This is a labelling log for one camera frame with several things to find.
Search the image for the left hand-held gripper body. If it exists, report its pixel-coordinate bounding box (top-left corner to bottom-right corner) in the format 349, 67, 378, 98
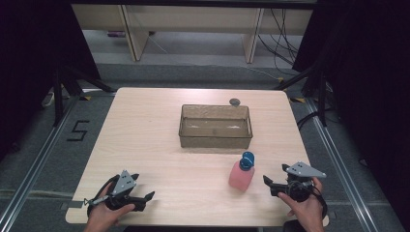
104, 169, 148, 213

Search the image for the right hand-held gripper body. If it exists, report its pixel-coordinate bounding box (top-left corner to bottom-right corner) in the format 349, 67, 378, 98
270, 160, 328, 203

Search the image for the person's right hand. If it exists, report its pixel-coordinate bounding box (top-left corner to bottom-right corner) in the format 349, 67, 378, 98
277, 176, 325, 227

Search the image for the person's left hand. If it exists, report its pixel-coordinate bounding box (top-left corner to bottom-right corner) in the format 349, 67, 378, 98
86, 185, 136, 227

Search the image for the pink bottle with blue cap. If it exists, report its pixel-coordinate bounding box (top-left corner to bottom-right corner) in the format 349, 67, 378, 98
227, 151, 256, 192

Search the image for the clear brown plastic container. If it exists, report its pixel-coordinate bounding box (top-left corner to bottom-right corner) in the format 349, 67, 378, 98
178, 103, 254, 150

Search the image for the black metal stand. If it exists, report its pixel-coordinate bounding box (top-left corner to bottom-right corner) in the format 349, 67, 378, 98
52, 63, 118, 128
274, 60, 329, 128

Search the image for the dark curtain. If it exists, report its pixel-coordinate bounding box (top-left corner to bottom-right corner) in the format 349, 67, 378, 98
291, 0, 410, 231
0, 0, 102, 160

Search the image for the light wooden desk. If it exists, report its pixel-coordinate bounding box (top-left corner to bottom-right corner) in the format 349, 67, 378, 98
71, 3, 314, 65

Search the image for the black strap loop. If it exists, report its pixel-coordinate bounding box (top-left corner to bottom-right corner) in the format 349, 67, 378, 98
86, 174, 121, 218
310, 185, 329, 220

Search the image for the metal floor rail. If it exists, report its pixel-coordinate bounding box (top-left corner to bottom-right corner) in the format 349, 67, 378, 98
0, 96, 81, 232
304, 98, 381, 232

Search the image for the black floor cable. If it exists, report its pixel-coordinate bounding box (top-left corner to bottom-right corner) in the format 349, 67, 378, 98
296, 110, 321, 131

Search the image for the grey floor cable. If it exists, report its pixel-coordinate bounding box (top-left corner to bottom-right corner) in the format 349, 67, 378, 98
0, 188, 75, 199

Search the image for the bundle of black cables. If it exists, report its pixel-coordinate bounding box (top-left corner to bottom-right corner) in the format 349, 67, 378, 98
256, 8, 301, 68

